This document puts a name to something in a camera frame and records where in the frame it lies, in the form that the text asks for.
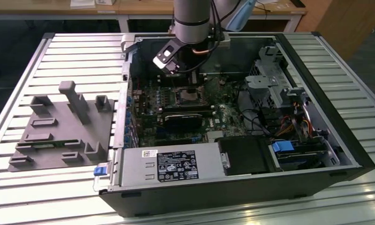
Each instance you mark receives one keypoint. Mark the silver CPU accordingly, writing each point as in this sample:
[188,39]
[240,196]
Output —
[188,97]

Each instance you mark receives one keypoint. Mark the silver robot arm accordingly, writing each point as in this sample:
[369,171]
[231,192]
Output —
[189,23]

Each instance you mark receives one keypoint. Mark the CPU socket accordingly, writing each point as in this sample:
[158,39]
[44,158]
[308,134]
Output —
[174,93]

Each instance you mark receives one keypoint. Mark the RAM slot white clips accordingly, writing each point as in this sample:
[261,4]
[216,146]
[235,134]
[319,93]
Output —
[187,108]

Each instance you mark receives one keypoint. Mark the light grey case latch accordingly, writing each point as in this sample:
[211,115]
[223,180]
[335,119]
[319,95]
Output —
[126,43]

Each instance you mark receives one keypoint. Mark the black graphics card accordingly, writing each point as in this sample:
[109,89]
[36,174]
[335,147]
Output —
[183,122]

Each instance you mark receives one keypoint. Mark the grey metal drive cage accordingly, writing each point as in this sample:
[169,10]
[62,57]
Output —
[261,89]

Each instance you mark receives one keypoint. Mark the green motherboard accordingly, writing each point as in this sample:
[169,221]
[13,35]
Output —
[224,117]

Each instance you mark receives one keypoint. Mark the silver chipset heatsink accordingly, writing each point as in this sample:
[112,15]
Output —
[215,136]

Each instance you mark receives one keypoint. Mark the white box black print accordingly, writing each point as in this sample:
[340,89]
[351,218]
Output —
[105,2]

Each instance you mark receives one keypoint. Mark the wooden desk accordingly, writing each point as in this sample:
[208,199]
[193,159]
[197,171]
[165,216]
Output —
[81,10]

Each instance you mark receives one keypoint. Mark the plain white box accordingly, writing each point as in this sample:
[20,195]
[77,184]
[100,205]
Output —
[81,3]

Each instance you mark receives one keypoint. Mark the black drive bay box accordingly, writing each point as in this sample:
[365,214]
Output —
[247,154]

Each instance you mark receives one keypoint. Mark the grey power supply unit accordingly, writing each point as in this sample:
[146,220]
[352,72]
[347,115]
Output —
[137,164]

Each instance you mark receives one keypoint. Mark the blue disk carrier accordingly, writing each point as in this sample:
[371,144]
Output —
[283,146]

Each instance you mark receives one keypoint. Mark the grey parts rack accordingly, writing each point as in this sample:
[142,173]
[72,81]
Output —
[65,131]

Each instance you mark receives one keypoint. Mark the green RAM stick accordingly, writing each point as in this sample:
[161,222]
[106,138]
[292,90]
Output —
[60,143]

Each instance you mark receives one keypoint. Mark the blue case latch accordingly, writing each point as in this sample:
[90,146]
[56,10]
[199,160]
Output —
[100,171]

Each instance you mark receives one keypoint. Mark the black hard disk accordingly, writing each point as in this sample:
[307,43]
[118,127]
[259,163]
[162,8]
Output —
[303,159]

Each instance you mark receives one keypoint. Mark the wooden cabinet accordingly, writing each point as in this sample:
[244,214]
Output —
[356,23]

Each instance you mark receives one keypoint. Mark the black open PC case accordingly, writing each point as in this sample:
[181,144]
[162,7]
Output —
[205,199]

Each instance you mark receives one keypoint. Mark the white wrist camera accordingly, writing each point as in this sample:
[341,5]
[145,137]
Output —
[165,55]

